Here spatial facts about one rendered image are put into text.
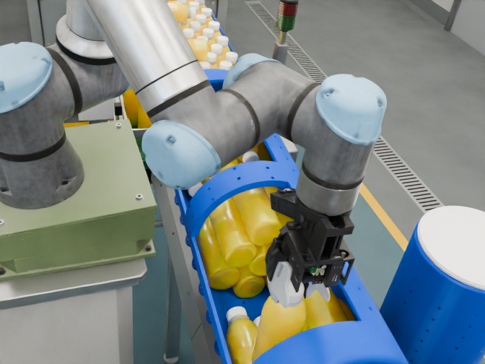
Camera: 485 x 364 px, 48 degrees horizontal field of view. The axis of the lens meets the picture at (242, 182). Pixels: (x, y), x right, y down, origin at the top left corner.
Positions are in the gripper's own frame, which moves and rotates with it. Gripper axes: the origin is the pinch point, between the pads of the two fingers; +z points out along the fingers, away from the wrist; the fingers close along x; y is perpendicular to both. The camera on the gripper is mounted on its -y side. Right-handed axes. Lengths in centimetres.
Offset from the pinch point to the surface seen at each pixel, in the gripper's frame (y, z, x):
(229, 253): -22.4, 15.2, -2.0
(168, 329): -70, 105, -2
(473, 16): -344, 99, 319
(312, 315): -3.8, 13.1, 8.0
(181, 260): -43, 38, -6
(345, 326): 5.7, 3.0, 7.3
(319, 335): 6.3, 3.3, 2.8
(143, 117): -95, 30, -9
